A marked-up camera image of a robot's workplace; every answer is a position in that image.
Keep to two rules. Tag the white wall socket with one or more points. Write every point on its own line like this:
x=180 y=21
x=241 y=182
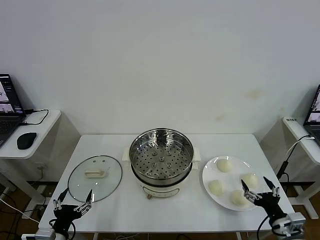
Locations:
x=41 y=166

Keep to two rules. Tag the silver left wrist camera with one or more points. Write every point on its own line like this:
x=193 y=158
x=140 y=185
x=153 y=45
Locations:
x=45 y=234

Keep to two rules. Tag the open black laptop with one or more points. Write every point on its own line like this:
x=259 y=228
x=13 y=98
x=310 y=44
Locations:
x=7 y=125
x=313 y=120

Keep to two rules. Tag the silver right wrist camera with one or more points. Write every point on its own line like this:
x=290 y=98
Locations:
x=298 y=221

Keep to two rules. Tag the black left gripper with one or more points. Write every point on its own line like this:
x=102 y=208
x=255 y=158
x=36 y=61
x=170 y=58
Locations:
x=66 y=213

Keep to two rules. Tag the round glass pot lid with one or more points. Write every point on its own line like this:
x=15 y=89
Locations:
x=100 y=186

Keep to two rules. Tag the cream electric cooker base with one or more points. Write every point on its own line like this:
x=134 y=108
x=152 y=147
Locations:
x=162 y=190

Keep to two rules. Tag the black computer mouse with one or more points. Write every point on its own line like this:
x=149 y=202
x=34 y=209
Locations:
x=26 y=140

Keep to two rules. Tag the small printed desk label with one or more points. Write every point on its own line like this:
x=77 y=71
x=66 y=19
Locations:
x=291 y=119

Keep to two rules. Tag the white steamed baozi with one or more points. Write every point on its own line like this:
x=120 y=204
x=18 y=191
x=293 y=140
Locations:
x=216 y=187
x=238 y=198
x=224 y=166
x=252 y=180

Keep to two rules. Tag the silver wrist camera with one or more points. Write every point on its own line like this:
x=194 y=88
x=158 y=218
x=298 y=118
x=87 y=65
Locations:
x=298 y=221
x=45 y=234

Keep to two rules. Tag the perforated steel steamer basket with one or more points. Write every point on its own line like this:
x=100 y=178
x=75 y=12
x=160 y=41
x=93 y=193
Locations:
x=140 y=160

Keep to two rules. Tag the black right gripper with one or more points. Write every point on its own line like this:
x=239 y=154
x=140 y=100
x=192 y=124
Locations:
x=271 y=203

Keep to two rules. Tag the round white plate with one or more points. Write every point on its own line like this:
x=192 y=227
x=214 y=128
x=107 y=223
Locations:
x=230 y=180

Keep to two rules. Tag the white side desk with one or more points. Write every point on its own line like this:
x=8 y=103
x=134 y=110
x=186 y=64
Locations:
x=300 y=135
x=40 y=140

